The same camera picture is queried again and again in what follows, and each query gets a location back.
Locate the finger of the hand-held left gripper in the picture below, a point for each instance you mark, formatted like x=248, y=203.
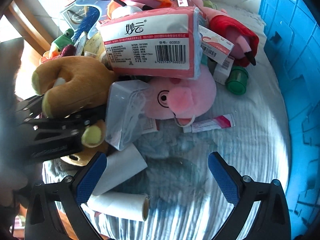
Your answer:
x=87, y=116
x=30, y=107

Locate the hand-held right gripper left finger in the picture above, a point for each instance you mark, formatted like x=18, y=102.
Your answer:
x=90, y=180

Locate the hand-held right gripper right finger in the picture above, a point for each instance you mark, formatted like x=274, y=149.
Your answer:
x=223, y=180

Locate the brown bear plush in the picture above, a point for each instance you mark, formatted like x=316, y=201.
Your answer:
x=75, y=80

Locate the blue plastic crate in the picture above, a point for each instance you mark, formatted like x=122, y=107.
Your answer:
x=295, y=55

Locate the white lint roller refill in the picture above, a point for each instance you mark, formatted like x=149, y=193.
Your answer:
x=117, y=206

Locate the grey striped bed sheet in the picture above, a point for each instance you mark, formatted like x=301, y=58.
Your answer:
x=250, y=130

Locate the pink ointment tube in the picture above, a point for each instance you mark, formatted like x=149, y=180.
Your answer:
x=212, y=123

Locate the small white and red box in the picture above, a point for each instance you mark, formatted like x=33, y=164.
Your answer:
x=150, y=125

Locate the green duck plush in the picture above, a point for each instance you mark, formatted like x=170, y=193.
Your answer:
x=62, y=42

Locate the black and white box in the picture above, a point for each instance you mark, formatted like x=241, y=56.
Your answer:
x=80, y=43

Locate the pale yellow packet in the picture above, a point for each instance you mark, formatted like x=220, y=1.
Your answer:
x=95, y=42

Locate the large pink pig head plush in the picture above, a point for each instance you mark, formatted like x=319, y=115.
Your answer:
x=190, y=95

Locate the thick pink tissue pack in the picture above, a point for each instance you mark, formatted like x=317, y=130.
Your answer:
x=150, y=42

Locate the blue plastic hanger toy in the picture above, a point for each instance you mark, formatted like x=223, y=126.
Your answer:
x=88, y=16

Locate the black gift box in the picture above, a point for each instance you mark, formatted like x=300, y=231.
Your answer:
x=71, y=16

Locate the green plastic cup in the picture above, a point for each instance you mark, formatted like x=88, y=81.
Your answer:
x=237, y=80

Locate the white and pink insole packet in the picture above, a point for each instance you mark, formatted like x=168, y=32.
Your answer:
x=215, y=45

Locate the pig plush in red dress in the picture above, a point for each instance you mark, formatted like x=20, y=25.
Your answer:
x=232, y=30

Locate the small green frog plush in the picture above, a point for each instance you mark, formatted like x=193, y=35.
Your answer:
x=211, y=4

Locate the wooden wall pillar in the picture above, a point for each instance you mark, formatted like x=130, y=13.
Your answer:
x=27, y=22

